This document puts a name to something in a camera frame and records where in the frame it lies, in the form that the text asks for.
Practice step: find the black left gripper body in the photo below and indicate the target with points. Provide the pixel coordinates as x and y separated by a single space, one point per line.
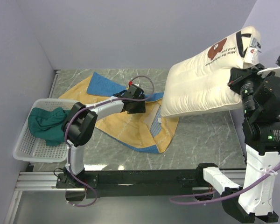
138 107

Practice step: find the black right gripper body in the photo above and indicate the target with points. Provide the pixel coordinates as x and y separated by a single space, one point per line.
245 84

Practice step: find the blue and yellow pillowcase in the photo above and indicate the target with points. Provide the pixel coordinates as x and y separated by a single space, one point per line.
147 132

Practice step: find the cream pillow with bear print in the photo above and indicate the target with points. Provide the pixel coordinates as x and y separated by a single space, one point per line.
200 84

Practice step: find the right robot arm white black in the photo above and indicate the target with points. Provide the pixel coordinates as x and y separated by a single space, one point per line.
253 199

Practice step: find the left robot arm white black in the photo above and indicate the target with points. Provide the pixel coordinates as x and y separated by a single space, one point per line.
80 122

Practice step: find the black base beam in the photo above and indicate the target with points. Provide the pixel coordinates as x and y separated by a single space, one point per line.
116 183

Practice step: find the green cloth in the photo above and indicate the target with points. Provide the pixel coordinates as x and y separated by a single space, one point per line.
47 125

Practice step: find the white plastic basket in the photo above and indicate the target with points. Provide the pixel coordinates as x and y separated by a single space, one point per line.
32 149

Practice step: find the aluminium rail frame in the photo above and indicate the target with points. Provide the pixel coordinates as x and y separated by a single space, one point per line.
29 182

